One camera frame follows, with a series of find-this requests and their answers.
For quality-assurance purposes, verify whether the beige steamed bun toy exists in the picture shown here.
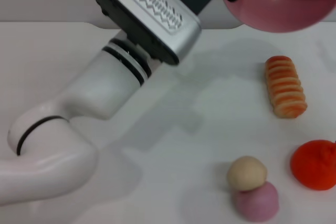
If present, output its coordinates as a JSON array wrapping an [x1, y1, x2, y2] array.
[[226, 155, 268, 191]]

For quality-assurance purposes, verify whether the pink plastic bowl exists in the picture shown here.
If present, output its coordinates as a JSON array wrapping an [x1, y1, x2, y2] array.
[[222, 0, 336, 34]]

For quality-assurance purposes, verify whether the red-orange persimmon toy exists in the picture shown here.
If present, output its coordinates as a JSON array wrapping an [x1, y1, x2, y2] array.
[[290, 139, 336, 191]]

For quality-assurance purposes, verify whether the orange striped bread loaf toy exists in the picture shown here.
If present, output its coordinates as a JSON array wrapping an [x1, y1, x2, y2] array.
[[264, 55, 308, 119]]

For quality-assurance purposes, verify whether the pink peach toy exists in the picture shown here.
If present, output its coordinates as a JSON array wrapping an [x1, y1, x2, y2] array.
[[233, 181, 279, 222]]

